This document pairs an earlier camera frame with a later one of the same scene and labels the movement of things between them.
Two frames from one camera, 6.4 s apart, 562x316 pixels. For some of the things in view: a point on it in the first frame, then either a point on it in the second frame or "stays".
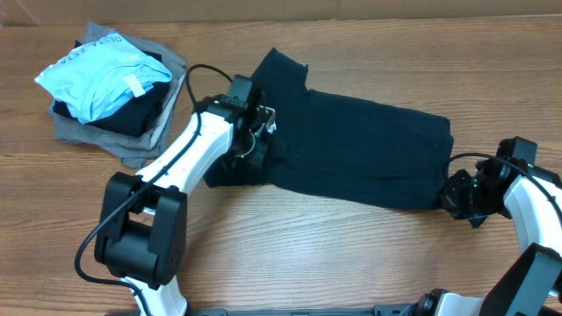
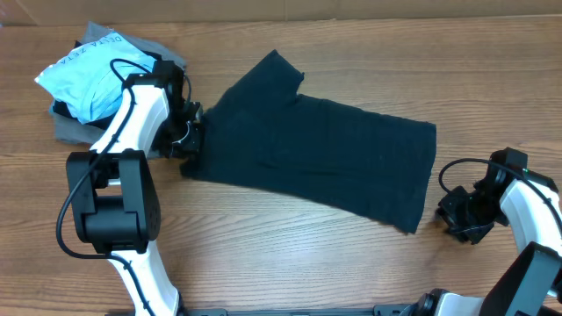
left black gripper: (256, 158) → (189, 148)
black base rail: (409, 310) stays
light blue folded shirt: (103, 74) stays
